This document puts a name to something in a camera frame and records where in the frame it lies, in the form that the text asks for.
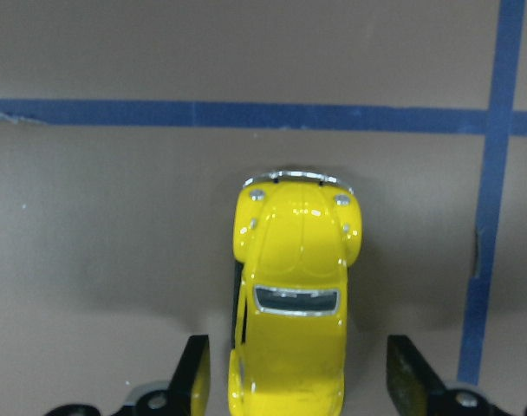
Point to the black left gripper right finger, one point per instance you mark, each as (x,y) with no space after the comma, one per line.
(416,389)

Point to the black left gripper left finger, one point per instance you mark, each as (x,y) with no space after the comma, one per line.
(186,393)

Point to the yellow beetle toy car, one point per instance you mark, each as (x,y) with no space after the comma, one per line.
(296,234)

